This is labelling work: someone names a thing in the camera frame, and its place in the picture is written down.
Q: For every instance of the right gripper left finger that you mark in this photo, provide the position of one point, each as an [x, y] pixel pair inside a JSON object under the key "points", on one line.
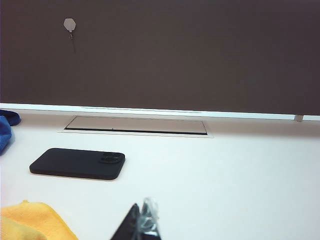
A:
{"points": [[128, 227]]}

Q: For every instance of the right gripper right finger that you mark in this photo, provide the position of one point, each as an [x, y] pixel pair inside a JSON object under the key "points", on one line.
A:
{"points": [[150, 225]]}

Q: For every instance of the yellow microfiber rag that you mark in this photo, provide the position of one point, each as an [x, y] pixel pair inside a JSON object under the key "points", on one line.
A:
{"points": [[32, 220]]}

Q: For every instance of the blue microfiber rag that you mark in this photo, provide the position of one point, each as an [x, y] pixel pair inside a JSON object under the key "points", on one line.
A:
{"points": [[5, 135]]}

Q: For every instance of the black smartphone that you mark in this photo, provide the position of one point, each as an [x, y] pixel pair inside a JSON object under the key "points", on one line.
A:
{"points": [[75, 163]]}

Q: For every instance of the wide grey desk partition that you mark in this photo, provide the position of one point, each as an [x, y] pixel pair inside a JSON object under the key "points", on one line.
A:
{"points": [[175, 62]]}

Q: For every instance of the white partition support leg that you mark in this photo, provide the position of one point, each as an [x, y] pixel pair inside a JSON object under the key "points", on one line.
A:
{"points": [[299, 118]]}

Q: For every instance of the white adhesive wall hook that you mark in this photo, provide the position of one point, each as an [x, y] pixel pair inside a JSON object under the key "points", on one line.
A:
{"points": [[69, 23]]}

